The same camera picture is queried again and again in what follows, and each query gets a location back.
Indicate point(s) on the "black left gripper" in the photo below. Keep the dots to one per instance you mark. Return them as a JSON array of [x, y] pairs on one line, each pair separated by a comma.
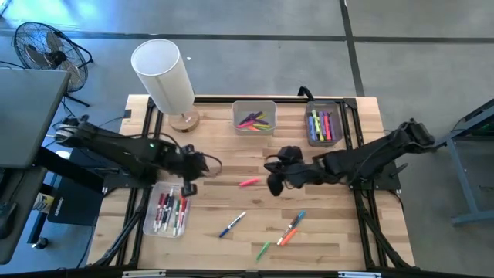
[[187, 166]]

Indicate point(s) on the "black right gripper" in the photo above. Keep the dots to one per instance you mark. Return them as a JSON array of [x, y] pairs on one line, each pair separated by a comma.
[[303, 171]]

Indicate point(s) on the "orange EXPO marker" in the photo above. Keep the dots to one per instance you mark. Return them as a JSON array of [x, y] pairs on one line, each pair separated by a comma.
[[185, 210]]

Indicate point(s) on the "red EXPO marker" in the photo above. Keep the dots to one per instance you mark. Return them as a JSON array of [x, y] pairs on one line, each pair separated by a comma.
[[180, 212]]

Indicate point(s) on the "black EXPO marker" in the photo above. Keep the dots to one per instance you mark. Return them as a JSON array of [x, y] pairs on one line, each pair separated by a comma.
[[166, 211], [170, 204]]

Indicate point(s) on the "plum EXPO marker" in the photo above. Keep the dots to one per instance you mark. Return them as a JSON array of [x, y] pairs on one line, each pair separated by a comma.
[[162, 208]]

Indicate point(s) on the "green EXPO marker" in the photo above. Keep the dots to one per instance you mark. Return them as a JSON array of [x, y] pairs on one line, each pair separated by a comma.
[[176, 220]]

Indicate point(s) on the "crimson EXPO marker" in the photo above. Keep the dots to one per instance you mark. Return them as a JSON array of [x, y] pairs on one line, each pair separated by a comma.
[[158, 210]]

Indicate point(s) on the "yellow translucent highlighter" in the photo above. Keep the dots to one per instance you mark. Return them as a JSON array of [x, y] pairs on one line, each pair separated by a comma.
[[263, 126]]

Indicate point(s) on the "blue EXPO marker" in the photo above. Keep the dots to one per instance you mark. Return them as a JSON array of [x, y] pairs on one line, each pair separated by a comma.
[[231, 224]]

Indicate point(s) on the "pink translucent highlighter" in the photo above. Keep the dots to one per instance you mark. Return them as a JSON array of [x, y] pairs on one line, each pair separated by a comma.
[[245, 124]]

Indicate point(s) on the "light blue Sharpie highlighter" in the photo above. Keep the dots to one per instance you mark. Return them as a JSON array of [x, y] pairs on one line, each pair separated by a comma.
[[311, 129]]

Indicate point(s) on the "slim yellow highlighter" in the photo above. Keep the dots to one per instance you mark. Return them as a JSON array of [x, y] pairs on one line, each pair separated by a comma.
[[263, 116]]

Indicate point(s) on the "slim orange highlighter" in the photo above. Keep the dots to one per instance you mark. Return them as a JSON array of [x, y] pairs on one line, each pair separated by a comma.
[[289, 236]]

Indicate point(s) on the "purple marker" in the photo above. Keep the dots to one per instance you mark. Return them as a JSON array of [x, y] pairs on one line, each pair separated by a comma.
[[247, 119], [256, 115]]

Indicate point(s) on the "pale green Sharpie highlighter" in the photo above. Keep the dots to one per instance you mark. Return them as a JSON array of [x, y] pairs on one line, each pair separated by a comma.
[[316, 121]]

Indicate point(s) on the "purple highlighter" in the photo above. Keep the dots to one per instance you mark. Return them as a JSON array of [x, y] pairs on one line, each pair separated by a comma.
[[322, 123]]

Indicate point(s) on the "pink Sharpie highlighter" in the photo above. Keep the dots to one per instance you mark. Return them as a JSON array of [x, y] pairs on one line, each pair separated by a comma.
[[327, 127]]

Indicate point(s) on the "violet blue highlighter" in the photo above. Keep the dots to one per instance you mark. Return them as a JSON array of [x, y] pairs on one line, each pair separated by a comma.
[[332, 126]]

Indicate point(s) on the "green translucent highlighter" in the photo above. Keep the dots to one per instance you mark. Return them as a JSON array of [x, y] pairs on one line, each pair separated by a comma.
[[263, 251]]

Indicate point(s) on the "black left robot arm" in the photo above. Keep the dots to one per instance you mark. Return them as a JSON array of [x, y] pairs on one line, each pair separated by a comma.
[[116, 148]]

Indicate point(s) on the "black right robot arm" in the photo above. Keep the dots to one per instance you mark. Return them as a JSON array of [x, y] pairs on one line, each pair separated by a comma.
[[370, 154]]

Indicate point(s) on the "slim pink highlighter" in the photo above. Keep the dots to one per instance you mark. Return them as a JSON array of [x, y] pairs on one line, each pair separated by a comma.
[[249, 181]]

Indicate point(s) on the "clear plastic container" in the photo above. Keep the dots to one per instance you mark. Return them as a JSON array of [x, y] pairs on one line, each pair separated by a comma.
[[154, 228]]

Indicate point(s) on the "brown EXPO marker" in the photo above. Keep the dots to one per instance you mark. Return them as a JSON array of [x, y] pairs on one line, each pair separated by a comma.
[[287, 231]]

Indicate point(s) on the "cream plastic bin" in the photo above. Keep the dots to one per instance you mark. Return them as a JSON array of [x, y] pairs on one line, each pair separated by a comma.
[[254, 106]]

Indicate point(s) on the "clear blue plastic bin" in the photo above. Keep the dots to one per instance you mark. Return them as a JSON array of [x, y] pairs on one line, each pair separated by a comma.
[[337, 127]]

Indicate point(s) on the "black lettered floor case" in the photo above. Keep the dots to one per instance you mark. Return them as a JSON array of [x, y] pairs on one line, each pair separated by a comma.
[[77, 204]]

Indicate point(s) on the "white shade table lamp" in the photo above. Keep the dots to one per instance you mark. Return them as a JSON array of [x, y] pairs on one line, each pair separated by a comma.
[[162, 73]]

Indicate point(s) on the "black desk crossbar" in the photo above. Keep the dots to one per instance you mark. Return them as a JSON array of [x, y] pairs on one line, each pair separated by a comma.
[[69, 170]]

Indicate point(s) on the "white yellow can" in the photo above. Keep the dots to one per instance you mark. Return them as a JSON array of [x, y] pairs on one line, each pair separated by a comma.
[[43, 202]]

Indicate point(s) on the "black caster wheel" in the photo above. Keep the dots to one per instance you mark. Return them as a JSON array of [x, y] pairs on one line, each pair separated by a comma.
[[40, 243]]

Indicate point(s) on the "dark grey desk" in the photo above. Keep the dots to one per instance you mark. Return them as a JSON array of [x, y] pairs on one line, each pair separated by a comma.
[[15, 208]]

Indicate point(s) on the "grey desk top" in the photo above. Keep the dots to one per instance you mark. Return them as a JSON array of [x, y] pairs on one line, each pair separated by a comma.
[[27, 116]]

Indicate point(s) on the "black floor fan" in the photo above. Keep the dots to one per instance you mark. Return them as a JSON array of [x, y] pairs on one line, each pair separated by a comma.
[[56, 58]]

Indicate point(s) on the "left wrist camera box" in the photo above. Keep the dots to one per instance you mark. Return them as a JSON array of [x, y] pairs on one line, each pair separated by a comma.
[[201, 164]]

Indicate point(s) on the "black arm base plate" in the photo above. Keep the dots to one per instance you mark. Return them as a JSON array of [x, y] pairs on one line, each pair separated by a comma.
[[386, 182], [116, 182]]

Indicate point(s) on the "black frame side rail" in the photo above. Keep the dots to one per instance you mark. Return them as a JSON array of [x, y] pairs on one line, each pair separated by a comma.
[[158, 121], [357, 123], [346, 133], [147, 119]]

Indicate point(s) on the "black diagonal frame brace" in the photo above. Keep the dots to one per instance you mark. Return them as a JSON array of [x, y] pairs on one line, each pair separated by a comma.
[[119, 239], [382, 239]]

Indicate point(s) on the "black table frame rail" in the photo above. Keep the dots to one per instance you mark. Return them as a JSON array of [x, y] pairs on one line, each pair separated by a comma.
[[216, 99]]

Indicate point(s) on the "black frame end rail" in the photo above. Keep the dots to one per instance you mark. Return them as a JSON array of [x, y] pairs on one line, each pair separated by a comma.
[[231, 275]]

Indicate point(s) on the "silver bracket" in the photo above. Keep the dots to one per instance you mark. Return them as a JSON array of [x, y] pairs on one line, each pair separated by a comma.
[[359, 275], [143, 274]]

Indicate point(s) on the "grey metal table frame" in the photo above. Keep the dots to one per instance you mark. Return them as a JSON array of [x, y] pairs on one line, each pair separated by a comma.
[[461, 173]]

